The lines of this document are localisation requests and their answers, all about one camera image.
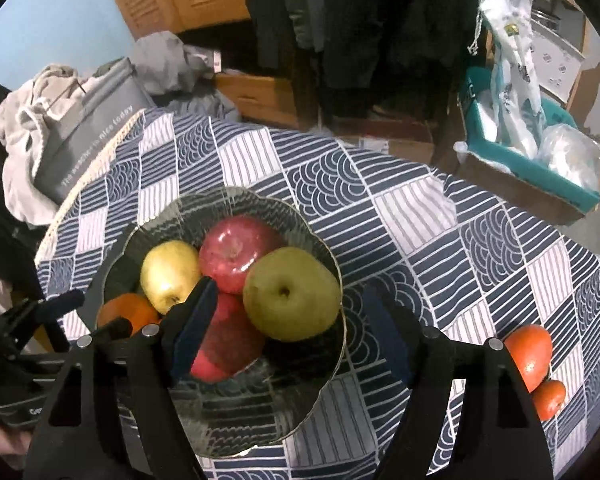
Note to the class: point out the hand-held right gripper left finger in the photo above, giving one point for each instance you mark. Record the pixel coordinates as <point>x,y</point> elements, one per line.
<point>195,330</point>

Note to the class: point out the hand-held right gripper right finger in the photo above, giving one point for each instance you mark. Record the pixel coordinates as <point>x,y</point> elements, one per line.
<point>392,340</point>

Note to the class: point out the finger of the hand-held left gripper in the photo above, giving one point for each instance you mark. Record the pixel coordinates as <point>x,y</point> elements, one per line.
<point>115,330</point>
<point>60,304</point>

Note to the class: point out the dark red apple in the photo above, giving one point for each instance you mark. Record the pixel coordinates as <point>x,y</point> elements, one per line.
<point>230,345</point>

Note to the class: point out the yellow apple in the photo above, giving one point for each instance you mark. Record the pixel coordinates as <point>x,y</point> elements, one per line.
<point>167,275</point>

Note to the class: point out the glossy red apple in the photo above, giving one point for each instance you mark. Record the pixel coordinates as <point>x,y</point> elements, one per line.
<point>230,255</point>

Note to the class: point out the clear glass bowl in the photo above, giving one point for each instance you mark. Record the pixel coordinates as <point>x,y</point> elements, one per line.
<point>280,390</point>

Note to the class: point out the person's left hand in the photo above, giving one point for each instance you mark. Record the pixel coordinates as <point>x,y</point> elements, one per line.
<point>2,452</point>

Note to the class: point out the blue white patterned tablecloth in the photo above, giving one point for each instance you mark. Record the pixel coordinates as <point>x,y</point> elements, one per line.
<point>430,240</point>

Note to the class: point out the dark cloth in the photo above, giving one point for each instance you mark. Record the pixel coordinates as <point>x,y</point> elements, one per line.
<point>0,185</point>

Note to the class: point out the small orange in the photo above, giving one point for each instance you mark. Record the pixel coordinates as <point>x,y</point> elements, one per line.
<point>550,400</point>

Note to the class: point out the grey fabric bag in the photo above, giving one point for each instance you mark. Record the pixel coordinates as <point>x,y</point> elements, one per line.
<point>90,125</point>

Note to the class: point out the beige garment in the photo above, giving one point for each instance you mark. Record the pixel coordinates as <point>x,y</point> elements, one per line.
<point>20,120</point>

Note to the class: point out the brown cardboard box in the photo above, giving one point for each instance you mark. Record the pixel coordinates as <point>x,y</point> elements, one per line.
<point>520,192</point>

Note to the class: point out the flat cardboard box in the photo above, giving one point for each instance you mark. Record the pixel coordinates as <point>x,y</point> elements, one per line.
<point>380,142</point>

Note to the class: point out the teal box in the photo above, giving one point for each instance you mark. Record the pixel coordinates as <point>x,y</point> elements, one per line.
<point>510,162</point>

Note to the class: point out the wooden drawer chest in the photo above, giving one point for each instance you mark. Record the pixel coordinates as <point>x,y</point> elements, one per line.
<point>260,100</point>

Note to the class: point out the clear plastic bag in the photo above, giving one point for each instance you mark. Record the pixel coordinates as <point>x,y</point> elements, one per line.
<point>572,157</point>

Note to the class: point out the grey crumpled cloth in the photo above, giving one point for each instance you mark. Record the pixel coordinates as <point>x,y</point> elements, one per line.
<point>165,65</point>

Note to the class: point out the white printed plastic bag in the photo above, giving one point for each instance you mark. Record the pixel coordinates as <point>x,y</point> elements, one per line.
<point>515,70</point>

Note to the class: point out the black hanging coat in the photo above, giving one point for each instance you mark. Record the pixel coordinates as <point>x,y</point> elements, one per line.
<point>390,25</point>

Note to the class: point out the white patterned storage box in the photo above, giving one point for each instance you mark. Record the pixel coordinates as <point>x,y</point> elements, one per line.
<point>557,62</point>

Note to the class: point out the dark hanging jacket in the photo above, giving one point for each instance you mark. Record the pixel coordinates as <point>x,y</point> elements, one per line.
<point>270,15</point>

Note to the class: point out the grey-blue hanging shirt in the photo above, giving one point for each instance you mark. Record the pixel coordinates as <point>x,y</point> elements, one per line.
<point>307,5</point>

